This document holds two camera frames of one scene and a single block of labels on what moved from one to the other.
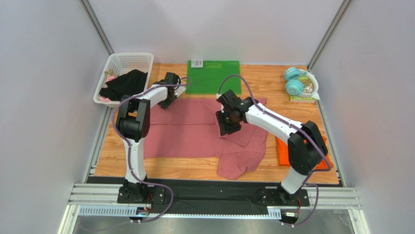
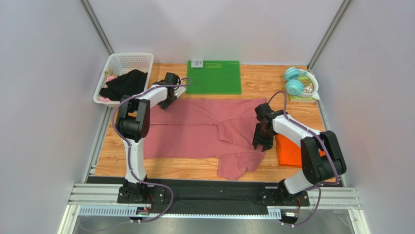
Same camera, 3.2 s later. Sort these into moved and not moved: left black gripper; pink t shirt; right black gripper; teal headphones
Moved: right black gripper
Not moved: pink t shirt; left black gripper; teal headphones
